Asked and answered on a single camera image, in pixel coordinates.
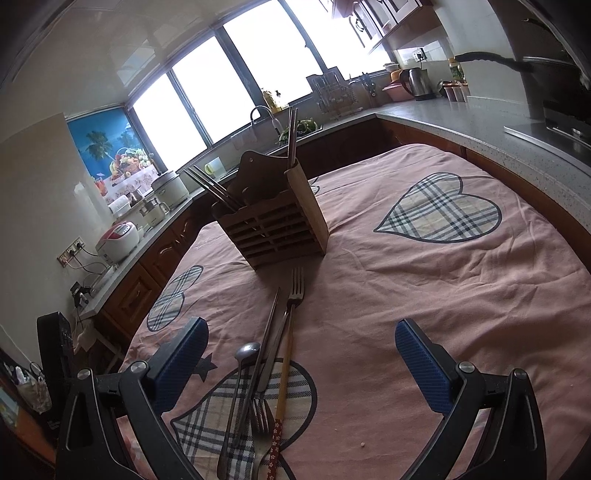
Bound wall power strip socket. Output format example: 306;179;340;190
57;236;88;267

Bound pink plaid-heart tablecloth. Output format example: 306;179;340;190
117;143;591;480

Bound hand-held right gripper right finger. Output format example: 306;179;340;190
394;318;548;480

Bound short steel fork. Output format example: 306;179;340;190
254;267;306;395

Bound long steel fork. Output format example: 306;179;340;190
249;398;274;480

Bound wire dish rack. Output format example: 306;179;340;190
305;67;363;121

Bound black wok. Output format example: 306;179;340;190
455;52;591;109

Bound large white cooker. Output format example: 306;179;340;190
151;170;191;208

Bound curved sink faucet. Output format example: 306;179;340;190
250;105;283;134

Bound steel spoon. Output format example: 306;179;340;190
216;342;262;480

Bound palm tree printed blind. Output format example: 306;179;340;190
66;107;162;206

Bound wooden upper cabinets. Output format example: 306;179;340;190
330;0;444;54

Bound steel electric kettle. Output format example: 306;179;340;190
399;67;435;101

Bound small white appliance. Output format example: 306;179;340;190
139;196;169;227

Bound plastic bag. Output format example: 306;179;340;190
11;362;52;414

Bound small black device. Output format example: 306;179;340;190
70;282;93;308

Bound grey kitchen countertop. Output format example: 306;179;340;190
76;95;591;319

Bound leafy green vegetables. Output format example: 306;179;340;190
277;117;321;141

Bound gas stove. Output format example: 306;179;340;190
503;106;591;167

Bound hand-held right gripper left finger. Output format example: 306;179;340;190
55;316;209;480

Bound pink plastic basin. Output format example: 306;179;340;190
381;82;411;103

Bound wooden utensil holder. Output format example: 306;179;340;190
211;150;330;271

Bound white and red rice cooker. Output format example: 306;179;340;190
96;220;140;265

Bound dark steel knife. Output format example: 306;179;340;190
231;287;281;448

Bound large kitchen window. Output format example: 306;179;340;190
127;0;398;171

